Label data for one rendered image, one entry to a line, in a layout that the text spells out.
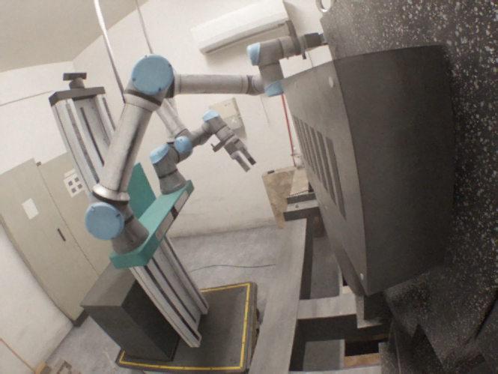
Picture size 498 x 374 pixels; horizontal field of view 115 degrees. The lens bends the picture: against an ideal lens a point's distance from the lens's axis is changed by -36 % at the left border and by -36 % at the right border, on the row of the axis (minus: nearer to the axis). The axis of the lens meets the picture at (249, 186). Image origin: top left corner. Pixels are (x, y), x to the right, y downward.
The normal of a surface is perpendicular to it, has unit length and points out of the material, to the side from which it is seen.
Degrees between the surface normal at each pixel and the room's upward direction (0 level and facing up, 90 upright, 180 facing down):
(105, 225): 95
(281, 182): 90
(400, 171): 90
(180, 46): 90
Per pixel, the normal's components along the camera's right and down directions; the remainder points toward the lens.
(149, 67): 0.45, 0.09
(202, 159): -0.23, 0.43
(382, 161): -0.02, 0.38
